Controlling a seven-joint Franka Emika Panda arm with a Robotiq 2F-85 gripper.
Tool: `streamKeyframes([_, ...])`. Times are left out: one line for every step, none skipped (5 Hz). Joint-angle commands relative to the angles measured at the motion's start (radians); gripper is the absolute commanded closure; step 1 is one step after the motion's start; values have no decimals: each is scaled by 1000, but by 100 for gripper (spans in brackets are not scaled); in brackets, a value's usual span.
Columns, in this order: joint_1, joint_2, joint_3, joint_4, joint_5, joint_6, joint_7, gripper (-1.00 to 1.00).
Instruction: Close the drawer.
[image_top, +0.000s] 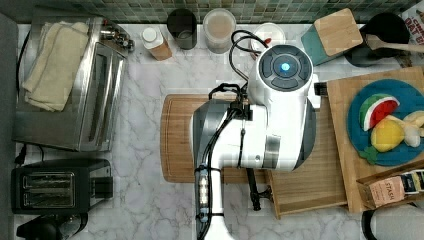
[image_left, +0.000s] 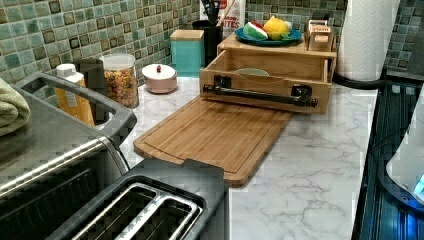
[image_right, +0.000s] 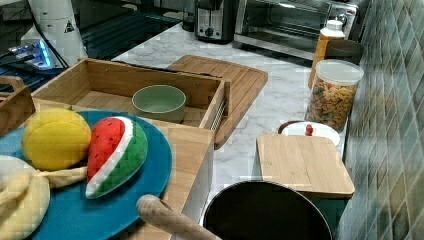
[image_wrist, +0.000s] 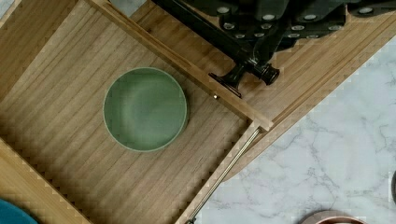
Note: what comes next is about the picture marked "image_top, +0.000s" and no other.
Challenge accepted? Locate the dark blue tea packet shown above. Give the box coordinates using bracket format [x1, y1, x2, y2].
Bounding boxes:
[400, 170, 423, 195]

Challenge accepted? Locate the black round object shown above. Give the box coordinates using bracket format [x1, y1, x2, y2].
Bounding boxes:
[361, 204, 424, 240]

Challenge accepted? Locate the cream plush toy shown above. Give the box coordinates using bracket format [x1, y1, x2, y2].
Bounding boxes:
[387, 110, 424, 148]

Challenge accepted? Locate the black kettle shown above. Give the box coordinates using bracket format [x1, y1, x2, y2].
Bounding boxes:
[16, 213, 88, 240]

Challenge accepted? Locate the blue round plate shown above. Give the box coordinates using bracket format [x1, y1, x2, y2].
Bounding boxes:
[346, 79, 424, 166]

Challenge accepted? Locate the wooden drawer with black handle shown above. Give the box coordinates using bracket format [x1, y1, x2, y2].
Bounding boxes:
[245, 97, 348, 220]

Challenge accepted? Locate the wooden drawer cabinet top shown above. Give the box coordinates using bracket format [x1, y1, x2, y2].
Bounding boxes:
[327, 66, 423, 213]

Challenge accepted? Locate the wooden spoon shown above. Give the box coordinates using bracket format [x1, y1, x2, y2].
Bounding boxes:
[366, 34, 424, 53]

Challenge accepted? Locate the stainless steel toaster oven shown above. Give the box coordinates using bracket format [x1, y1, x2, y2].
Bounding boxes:
[12, 6, 135, 152]

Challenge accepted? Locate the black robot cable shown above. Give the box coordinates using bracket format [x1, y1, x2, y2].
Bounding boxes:
[228, 29, 270, 83]

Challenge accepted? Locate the pink Stash tea packet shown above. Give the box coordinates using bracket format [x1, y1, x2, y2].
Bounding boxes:
[369, 176, 405, 208]

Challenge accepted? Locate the white-capped wooden bottle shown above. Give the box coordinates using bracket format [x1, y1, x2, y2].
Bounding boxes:
[141, 27, 172, 61]

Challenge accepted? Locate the black two-slot toaster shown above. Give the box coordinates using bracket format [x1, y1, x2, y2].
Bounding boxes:
[11, 158, 113, 215]

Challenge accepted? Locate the yellow toy lemon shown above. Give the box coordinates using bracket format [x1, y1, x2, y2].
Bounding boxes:
[371, 119, 404, 152]

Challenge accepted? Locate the dark cylindrical cup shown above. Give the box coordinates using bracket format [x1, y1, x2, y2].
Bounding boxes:
[167, 9, 197, 50]

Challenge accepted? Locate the clear jar with beige contents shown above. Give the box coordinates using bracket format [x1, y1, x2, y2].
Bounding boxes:
[203, 8, 236, 54]

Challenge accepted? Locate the beige folded towel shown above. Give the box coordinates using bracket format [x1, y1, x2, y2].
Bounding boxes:
[23, 22, 89, 112]

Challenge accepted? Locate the white lidded round container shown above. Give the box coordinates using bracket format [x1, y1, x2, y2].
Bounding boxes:
[249, 23, 286, 59]

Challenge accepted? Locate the teal and wood knife block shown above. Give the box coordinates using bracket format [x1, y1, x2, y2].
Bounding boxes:
[301, 8, 363, 66]

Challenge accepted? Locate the wooden tea box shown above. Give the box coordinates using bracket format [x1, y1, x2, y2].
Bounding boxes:
[357, 160, 423, 210]

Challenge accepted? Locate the oat bar box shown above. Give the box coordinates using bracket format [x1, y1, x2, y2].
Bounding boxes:
[401, 1, 424, 45]

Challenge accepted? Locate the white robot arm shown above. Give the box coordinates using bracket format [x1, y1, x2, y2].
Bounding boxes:
[190, 44, 316, 240]

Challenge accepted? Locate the wooden cutting board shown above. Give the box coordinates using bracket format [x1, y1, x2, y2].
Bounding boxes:
[160, 93, 272, 185]

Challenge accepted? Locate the toy watermelon slice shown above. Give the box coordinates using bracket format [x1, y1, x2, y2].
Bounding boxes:
[359, 93, 400, 131]

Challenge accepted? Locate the black utensil holder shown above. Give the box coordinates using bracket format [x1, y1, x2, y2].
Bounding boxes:
[344, 13, 410, 67]

